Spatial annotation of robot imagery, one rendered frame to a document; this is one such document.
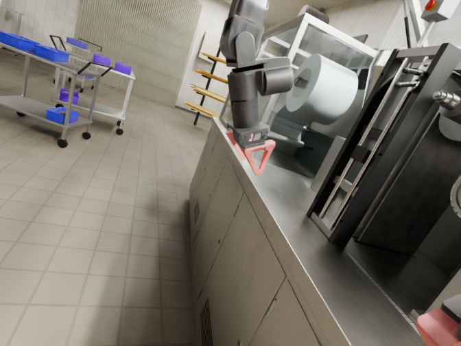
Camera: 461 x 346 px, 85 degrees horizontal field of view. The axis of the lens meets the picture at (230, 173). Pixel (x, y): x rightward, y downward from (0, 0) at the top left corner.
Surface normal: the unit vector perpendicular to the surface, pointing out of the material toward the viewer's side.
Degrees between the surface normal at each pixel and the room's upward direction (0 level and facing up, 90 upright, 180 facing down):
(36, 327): 0
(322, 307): 90
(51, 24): 90
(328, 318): 90
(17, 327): 0
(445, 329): 29
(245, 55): 90
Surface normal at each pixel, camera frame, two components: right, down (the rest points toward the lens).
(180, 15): 0.27, 0.40
